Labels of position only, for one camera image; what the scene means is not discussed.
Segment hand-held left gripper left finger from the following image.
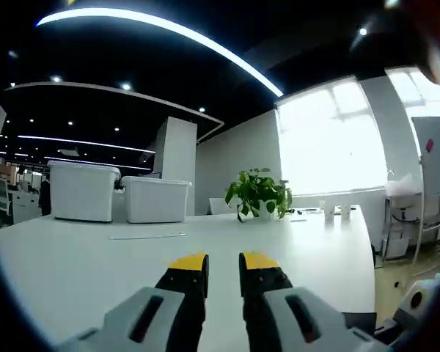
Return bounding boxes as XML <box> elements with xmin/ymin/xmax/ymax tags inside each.
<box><xmin>56</xmin><ymin>252</ymin><xmax>210</xmax><ymax>352</ymax></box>

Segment white plastic bag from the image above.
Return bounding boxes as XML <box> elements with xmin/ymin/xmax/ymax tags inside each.
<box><xmin>384</xmin><ymin>170</ymin><xmax>422</xmax><ymax>197</ymax></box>

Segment curved ceiling light strip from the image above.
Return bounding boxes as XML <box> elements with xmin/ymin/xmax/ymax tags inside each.
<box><xmin>35</xmin><ymin>7</ymin><xmax>285</xmax><ymax>98</ymax></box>

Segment white chair back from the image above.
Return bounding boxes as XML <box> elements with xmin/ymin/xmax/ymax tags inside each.
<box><xmin>208</xmin><ymin>197</ymin><xmax>239</xmax><ymax>216</ymax></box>

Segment grey whiteboard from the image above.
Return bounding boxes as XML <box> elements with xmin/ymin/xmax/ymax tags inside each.
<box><xmin>410</xmin><ymin>116</ymin><xmax>440</xmax><ymax>199</ymax></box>

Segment potted green plant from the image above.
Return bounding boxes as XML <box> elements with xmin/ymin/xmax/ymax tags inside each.
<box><xmin>224</xmin><ymin>167</ymin><xmax>293</xmax><ymax>223</ymax></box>

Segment person's head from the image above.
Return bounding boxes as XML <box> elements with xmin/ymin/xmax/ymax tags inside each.
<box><xmin>410</xmin><ymin>0</ymin><xmax>440</xmax><ymax>89</ymax></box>

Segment white low cabinet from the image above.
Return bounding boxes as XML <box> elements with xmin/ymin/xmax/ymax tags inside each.
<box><xmin>10</xmin><ymin>190</ymin><xmax>41</xmax><ymax>224</ymax></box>

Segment white desk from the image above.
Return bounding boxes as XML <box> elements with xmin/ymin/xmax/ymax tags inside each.
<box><xmin>0</xmin><ymin>203</ymin><xmax>377</xmax><ymax>352</ymax></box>

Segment wide bright window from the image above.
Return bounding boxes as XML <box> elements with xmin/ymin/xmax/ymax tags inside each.
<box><xmin>274</xmin><ymin>75</ymin><xmax>388</xmax><ymax>199</ymax></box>

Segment narrow bright window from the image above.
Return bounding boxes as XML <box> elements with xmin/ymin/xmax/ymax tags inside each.
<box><xmin>384</xmin><ymin>67</ymin><xmax>440</xmax><ymax>122</ymax></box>

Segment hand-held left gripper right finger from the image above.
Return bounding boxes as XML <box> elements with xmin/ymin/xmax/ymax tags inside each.
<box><xmin>238</xmin><ymin>251</ymin><xmax>386</xmax><ymax>352</ymax></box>

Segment low white storage bin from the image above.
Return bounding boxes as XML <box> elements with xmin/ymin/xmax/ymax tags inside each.
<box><xmin>120</xmin><ymin>175</ymin><xmax>190</xmax><ymax>224</ymax></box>

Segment white square pillar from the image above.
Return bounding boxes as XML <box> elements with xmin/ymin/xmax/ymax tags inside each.
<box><xmin>154</xmin><ymin>116</ymin><xmax>198</xmax><ymax>217</ymax></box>

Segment tall white storage bin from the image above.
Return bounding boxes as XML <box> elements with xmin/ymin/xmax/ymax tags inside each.
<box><xmin>46</xmin><ymin>160</ymin><xmax>120</xmax><ymax>224</ymax></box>

